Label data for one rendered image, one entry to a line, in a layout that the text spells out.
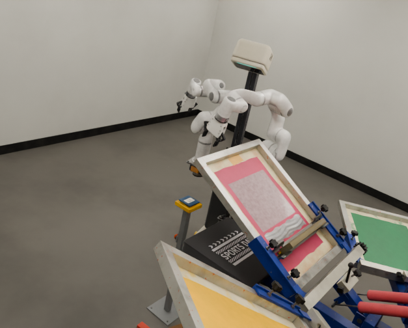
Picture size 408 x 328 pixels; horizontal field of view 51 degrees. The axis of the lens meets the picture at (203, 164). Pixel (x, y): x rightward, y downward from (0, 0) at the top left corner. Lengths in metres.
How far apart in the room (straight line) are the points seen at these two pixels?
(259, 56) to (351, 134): 3.78
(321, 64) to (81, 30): 3.18
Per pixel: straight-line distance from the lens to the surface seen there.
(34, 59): 5.19
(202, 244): 2.46
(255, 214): 2.18
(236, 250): 2.48
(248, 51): 2.52
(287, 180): 2.49
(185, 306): 1.19
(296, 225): 2.35
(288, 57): 6.41
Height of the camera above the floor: 2.37
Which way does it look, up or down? 25 degrees down
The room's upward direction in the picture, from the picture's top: 12 degrees clockwise
